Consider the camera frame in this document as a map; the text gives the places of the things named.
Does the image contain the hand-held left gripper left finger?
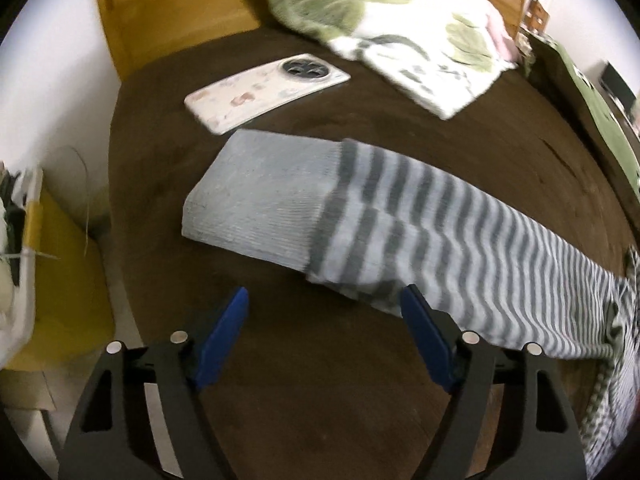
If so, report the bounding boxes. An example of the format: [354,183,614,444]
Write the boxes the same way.
[57,286,250,480]

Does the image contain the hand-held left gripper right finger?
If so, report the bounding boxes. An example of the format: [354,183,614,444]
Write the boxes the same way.
[400,284,588,480]

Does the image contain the grey striped pants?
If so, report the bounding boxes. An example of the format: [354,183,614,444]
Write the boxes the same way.
[181,129,640,477]

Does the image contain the brown bed blanket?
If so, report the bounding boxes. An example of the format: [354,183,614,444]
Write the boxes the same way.
[107,26,637,480]

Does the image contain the yellow box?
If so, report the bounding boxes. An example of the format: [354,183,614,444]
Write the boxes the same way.
[0,185,117,372]

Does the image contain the white smartphone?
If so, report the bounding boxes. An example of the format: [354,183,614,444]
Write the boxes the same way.
[184,53,351,136]

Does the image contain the green cow-print pillow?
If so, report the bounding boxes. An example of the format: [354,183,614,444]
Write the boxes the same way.
[529,35,640,198]

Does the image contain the pink cloth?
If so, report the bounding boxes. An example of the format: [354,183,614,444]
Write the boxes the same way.
[484,2,519,62]

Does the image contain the white green leaf-print blanket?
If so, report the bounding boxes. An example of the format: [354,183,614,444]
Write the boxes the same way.
[232,0,519,121]

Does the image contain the black device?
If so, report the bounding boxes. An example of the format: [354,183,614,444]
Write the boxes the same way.
[599,61,639,107]

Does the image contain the wooden headboard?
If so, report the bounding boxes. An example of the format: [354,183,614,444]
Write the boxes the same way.
[92,0,529,82]

